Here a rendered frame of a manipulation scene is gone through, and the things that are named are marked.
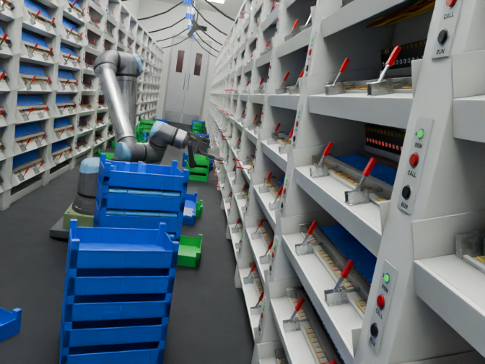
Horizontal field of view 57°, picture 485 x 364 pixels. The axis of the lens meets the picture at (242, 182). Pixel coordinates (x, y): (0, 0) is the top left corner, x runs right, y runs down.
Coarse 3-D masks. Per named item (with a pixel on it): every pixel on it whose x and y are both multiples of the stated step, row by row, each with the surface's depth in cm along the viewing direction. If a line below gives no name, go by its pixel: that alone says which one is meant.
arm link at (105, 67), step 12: (96, 60) 226; (108, 60) 225; (96, 72) 225; (108, 72) 223; (108, 84) 220; (108, 96) 218; (120, 96) 220; (108, 108) 217; (120, 108) 215; (120, 120) 212; (120, 132) 210; (132, 132) 213; (120, 144) 206; (132, 144) 208; (144, 144) 212; (120, 156) 207; (132, 156) 207; (144, 156) 211
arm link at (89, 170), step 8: (88, 160) 230; (96, 160) 232; (80, 168) 229; (88, 168) 225; (96, 168) 226; (80, 176) 228; (88, 176) 226; (96, 176) 227; (80, 184) 229; (88, 184) 227; (96, 184) 228; (80, 192) 230; (88, 192) 228; (96, 192) 229
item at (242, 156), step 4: (240, 152) 262; (244, 152) 262; (248, 152) 262; (252, 152) 262; (240, 156) 262; (244, 156) 262; (248, 156) 261; (252, 156) 261; (244, 160) 262; (240, 164) 253; (248, 168) 235; (244, 172) 234; (248, 176) 214; (248, 180) 214
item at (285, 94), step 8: (288, 72) 170; (288, 80) 187; (296, 80) 187; (272, 88) 187; (280, 88) 171; (288, 88) 172; (296, 88) 145; (272, 96) 177; (280, 96) 160; (288, 96) 145; (296, 96) 133; (272, 104) 180; (280, 104) 162; (288, 104) 147; (296, 104) 135
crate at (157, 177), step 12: (108, 168) 152; (120, 168) 173; (132, 168) 175; (156, 168) 178; (168, 168) 180; (108, 180) 153; (120, 180) 154; (132, 180) 156; (144, 180) 158; (156, 180) 159; (168, 180) 161; (180, 180) 163
